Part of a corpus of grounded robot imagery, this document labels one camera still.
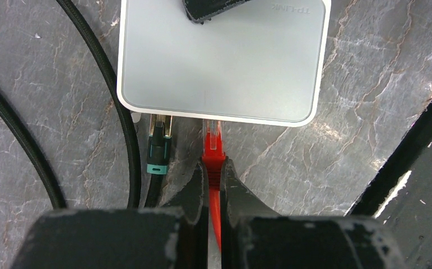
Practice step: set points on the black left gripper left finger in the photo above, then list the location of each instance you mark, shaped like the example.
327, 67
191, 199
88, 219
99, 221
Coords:
174, 235

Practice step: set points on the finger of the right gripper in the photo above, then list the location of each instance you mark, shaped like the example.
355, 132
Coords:
200, 11

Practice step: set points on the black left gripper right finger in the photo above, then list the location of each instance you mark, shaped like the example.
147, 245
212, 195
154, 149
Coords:
253, 235

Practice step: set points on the white plastic box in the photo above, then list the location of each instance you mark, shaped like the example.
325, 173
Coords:
260, 62

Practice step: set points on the black cable teal collar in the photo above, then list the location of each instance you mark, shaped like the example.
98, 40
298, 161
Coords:
159, 144
34, 153

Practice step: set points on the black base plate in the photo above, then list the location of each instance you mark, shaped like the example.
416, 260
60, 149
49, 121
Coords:
400, 195

